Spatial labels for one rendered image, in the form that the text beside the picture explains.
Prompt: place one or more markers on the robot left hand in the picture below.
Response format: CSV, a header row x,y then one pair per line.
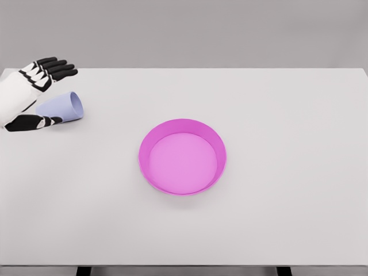
x,y
17,89

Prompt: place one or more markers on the light blue cup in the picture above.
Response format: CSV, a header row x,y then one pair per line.
x,y
61,107

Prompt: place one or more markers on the pink round plate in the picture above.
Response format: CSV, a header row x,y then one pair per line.
x,y
182,161

